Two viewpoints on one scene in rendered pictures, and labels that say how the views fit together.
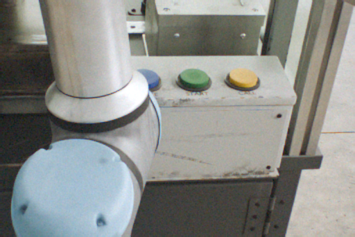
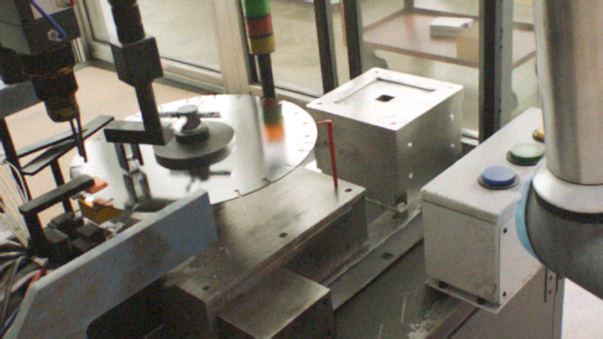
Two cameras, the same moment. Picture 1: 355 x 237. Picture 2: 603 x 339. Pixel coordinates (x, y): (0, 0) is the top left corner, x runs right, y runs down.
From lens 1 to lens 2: 72 cm
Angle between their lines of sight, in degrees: 28
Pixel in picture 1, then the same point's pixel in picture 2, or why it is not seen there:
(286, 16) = (507, 71)
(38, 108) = (345, 292)
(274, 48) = (503, 108)
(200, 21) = (424, 119)
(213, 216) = (528, 299)
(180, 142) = not seen: hidden behind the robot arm
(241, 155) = not seen: hidden behind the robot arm
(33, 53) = (313, 235)
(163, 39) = (401, 154)
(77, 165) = not seen: outside the picture
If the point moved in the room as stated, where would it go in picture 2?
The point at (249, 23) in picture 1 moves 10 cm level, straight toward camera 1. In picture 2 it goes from (455, 102) to (499, 122)
